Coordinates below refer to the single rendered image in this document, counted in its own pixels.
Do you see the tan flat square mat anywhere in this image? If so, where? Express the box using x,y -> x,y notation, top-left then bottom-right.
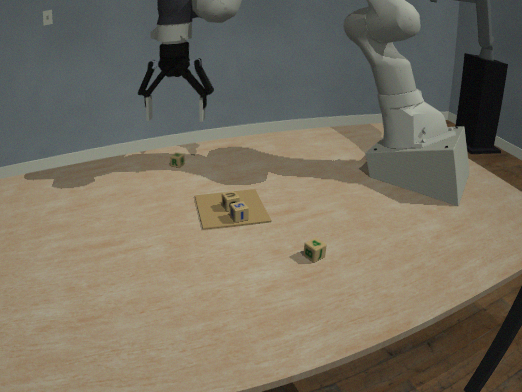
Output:
195,189 -> 271,230

